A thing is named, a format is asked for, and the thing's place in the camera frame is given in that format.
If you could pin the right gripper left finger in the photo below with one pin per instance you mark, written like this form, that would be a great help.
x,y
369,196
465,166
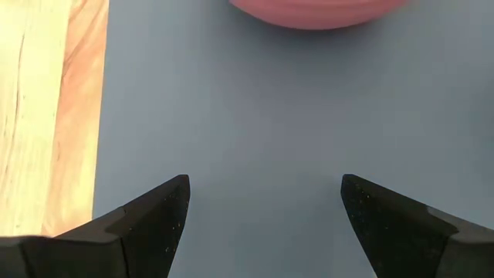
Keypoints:
x,y
96,247

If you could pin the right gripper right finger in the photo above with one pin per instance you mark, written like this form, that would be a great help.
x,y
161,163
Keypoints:
x,y
417,243

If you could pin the pink bowl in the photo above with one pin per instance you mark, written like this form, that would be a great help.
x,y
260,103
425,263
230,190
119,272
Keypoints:
x,y
316,13

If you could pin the blue grey placemat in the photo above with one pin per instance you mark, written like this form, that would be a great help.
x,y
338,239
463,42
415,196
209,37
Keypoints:
x,y
270,116

